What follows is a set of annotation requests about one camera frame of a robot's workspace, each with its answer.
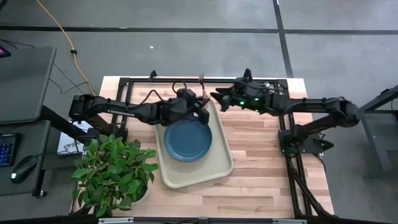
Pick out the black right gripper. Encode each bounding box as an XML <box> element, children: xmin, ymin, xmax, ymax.
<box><xmin>210</xmin><ymin>77</ymin><xmax>270</xmax><ymax>113</ymax></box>

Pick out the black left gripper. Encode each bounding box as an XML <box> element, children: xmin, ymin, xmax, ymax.
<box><xmin>162</xmin><ymin>96</ymin><xmax>211</xmax><ymax>125</ymax></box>

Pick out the blue round plate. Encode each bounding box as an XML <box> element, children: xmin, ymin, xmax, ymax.
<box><xmin>164</xmin><ymin>116</ymin><xmax>213</xmax><ymax>163</ymax></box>

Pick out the beige plastic tray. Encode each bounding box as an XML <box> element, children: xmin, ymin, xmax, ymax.
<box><xmin>154</xmin><ymin>99</ymin><xmax>234</xmax><ymax>190</ymax></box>

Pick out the white plant pot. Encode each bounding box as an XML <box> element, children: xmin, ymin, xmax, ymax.
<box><xmin>72</xmin><ymin>179</ymin><xmax>154</xmax><ymax>215</ymax></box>

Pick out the green leafy plant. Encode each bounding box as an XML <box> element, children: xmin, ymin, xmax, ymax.
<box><xmin>71</xmin><ymin>133</ymin><xmax>160</xmax><ymax>218</ymax></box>

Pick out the white printed box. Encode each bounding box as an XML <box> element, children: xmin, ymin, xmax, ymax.
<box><xmin>57</xmin><ymin>119</ymin><xmax>94</xmax><ymax>156</ymax></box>

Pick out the black metal strut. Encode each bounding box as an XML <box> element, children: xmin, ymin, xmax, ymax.
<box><xmin>40</xmin><ymin>105</ymin><xmax>94</xmax><ymax>144</ymax></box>

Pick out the grey metal stand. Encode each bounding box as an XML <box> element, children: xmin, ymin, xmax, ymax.
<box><xmin>357</xmin><ymin>84</ymin><xmax>398</xmax><ymax>181</ymax></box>

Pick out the black computer mouse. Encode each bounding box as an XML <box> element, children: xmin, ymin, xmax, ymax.
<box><xmin>10</xmin><ymin>154</ymin><xmax>39</xmax><ymax>184</ymax></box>

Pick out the black desk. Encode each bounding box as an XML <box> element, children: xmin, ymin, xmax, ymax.
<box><xmin>0</xmin><ymin>119</ymin><xmax>52</xmax><ymax>198</ymax></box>

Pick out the backlit black keyboard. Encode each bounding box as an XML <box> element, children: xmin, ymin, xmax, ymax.
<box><xmin>0</xmin><ymin>133</ymin><xmax>22</xmax><ymax>169</ymax></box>

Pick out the black aluminium table frame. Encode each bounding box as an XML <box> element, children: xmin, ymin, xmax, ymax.
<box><xmin>110</xmin><ymin>76</ymin><xmax>336</xmax><ymax>224</ymax></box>

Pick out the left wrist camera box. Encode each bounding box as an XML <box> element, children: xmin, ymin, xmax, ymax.
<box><xmin>176</xmin><ymin>88</ymin><xmax>197</xmax><ymax>101</ymax></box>

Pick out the black camera cable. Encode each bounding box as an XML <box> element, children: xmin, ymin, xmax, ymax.
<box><xmin>137</xmin><ymin>80</ymin><xmax>188</xmax><ymax>107</ymax></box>

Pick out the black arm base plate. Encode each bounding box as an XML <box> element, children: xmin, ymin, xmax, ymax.
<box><xmin>279</xmin><ymin>129</ymin><xmax>325</xmax><ymax>156</ymax></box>

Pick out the yellow cable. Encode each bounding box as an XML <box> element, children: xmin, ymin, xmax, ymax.
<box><xmin>36</xmin><ymin>0</ymin><xmax>98</xmax><ymax>96</ymax></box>

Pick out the black floor cable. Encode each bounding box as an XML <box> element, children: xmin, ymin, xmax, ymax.
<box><xmin>0</xmin><ymin>38</ymin><xmax>91</xmax><ymax>95</ymax></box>

